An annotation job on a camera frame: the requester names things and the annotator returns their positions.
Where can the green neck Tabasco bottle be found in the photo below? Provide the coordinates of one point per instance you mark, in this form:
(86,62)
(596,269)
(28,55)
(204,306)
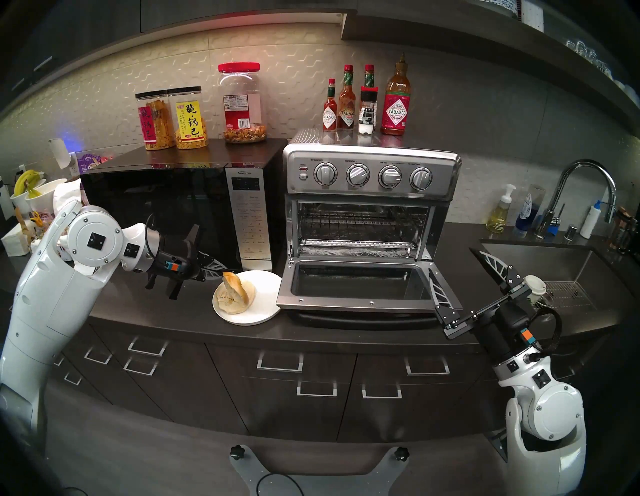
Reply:
(369,77)

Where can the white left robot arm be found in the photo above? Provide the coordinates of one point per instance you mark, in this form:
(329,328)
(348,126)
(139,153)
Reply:
(92,240)

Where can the red label snack jar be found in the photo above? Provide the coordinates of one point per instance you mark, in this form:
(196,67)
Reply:
(155,125)

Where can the dark upper wall cabinet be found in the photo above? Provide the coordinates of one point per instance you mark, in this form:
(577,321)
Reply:
(175,10)

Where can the small blue sponge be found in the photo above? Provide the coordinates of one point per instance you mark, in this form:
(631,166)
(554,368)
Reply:
(553,228)

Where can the small Tabasco sauce bottle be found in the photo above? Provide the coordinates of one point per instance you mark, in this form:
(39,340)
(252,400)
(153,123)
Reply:
(329,118)

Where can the dark lower cabinet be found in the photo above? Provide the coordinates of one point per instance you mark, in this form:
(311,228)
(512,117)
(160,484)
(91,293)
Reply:
(280,415)

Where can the pale crusted bagel half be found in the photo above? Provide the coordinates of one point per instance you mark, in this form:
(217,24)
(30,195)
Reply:
(225,306)

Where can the chrome gooseneck faucet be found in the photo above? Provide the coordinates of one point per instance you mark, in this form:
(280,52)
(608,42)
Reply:
(545,225)

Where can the glass toaster oven door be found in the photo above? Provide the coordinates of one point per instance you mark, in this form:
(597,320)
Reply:
(365,305)

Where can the blue dish soap bottle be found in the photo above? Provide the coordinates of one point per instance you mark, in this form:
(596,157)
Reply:
(523,220)

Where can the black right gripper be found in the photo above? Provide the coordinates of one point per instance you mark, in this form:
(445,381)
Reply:
(502,330)

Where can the black microwave oven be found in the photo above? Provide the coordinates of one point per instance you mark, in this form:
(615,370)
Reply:
(200,200)

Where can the clear drinking glass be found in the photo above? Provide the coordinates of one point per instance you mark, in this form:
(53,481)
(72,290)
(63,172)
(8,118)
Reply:
(585,50)
(602,66)
(572,46)

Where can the large Tabasco sriracha bottle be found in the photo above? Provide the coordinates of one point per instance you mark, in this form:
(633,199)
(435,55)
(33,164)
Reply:
(396,114)

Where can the white bottle blue cap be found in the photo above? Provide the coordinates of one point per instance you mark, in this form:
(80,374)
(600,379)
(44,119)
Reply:
(590,222)

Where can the foil covered oven tray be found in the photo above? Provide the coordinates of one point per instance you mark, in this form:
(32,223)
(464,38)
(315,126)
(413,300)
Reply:
(357,252)

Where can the white wall dispenser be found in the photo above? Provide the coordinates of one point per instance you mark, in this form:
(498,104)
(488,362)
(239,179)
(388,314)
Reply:
(60,152)

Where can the white crumpled paper bag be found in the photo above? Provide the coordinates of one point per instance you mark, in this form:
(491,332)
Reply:
(67,192)

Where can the small white paper bag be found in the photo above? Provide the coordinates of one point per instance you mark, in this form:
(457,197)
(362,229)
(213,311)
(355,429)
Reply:
(15,241)

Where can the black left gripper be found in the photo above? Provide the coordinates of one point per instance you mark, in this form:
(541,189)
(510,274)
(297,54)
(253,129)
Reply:
(187,265)

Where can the dark glass french press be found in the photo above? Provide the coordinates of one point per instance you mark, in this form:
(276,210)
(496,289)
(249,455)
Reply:
(630,236)

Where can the yellow label snack jar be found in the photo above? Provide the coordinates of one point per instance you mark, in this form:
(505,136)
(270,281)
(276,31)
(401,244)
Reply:
(190,120)

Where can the round white plate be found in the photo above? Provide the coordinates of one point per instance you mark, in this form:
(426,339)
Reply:
(267,295)

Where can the dark open wall shelf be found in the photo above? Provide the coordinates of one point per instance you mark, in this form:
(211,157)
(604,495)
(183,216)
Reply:
(450,30)

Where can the white mug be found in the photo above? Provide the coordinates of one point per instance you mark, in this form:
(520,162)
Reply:
(621,86)
(632,96)

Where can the silver oven control knob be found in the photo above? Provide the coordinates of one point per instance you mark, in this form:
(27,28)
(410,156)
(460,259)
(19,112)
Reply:
(389,176)
(421,178)
(325,173)
(358,175)

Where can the copper lidded jar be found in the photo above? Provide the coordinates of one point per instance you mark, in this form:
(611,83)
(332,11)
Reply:
(620,230)

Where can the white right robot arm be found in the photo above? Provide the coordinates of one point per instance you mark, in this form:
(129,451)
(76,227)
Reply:
(555,415)

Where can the yellow liquid soap dispenser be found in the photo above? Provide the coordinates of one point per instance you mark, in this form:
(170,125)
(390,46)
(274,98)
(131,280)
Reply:
(497,220)

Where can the yellow banana bunch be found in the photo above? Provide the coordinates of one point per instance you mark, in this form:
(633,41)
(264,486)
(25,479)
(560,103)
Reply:
(27,180)

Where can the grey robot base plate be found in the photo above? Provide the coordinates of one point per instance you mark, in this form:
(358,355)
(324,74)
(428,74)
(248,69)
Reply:
(250,480)

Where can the black base knob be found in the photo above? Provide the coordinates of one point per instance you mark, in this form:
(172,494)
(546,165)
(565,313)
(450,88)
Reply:
(401,454)
(237,452)

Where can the medium Tabasco sauce bottle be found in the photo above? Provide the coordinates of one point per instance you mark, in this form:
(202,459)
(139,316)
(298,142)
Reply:
(347,116)

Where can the stainless steel toaster oven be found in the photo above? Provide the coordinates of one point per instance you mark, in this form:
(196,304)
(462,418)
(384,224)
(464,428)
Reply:
(445,170)

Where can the stainless steel sink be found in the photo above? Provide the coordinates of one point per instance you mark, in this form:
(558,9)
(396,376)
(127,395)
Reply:
(550,260)

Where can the paper coffee cup white lid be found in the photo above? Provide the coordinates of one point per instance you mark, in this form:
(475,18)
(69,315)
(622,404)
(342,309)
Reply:
(536,285)

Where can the dark crusted bagel half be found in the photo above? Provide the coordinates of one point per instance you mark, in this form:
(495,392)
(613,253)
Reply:
(234,290)

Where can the purple snack packet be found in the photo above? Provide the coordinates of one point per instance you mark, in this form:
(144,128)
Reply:
(89,163)

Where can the clear jar red lid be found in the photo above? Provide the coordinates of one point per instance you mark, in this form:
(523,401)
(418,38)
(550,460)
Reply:
(241,107)

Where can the small chrome sink cap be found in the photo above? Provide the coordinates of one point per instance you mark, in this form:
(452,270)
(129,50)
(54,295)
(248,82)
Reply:
(571,233)

